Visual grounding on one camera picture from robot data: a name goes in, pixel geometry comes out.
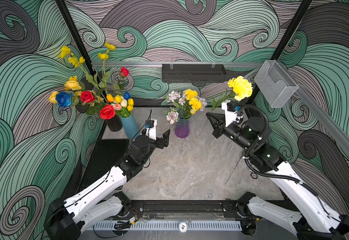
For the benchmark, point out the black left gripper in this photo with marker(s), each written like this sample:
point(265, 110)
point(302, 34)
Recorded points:
point(160, 145)

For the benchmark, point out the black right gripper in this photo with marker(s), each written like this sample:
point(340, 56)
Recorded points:
point(218, 118)

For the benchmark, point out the purple glass vase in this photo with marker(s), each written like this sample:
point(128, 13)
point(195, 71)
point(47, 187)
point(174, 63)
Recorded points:
point(182, 129)

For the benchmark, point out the yellow carnation flower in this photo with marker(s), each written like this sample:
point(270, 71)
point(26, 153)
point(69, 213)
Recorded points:
point(189, 94)
point(234, 168)
point(239, 89)
point(195, 104)

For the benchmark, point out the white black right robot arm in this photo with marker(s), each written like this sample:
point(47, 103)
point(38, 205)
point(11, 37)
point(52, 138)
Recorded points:
point(248, 127)

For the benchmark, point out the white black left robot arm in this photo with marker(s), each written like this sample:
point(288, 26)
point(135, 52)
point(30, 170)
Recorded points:
point(68, 219)

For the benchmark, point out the teal ceramic vase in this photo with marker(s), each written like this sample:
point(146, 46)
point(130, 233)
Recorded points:
point(130, 126)

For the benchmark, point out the black vase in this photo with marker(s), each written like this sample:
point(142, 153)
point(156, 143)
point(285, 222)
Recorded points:
point(114, 124)

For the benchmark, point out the pink lilac flower bunch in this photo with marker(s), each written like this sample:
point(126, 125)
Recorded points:
point(180, 108)

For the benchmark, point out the colourful tulip bunch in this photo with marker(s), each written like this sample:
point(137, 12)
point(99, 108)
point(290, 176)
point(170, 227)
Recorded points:
point(123, 105)

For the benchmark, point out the mixed rose bouquet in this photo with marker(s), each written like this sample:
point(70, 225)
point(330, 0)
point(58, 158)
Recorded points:
point(75, 93)

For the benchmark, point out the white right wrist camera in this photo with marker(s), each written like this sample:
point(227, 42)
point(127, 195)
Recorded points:
point(230, 107)

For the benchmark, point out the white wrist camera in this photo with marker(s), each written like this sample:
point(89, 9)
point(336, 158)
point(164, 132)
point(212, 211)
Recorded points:
point(230, 107)
point(150, 128)

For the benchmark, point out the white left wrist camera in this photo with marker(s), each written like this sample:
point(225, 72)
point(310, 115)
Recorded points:
point(150, 128)

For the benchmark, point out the black wall tray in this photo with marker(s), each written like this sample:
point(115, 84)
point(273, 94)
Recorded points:
point(196, 74)

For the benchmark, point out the clear plastic wall bin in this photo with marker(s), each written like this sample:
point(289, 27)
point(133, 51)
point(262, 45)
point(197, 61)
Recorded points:
point(276, 83)

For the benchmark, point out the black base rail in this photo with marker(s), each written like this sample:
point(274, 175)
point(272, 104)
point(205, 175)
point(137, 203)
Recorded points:
point(189, 209)

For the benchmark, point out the white slotted cable duct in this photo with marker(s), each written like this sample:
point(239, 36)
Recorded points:
point(174, 226)

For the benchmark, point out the black corner frame post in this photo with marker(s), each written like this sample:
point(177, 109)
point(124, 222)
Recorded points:
point(291, 29)

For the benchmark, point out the black left corner post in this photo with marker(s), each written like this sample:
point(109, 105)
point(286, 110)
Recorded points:
point(74, 33)

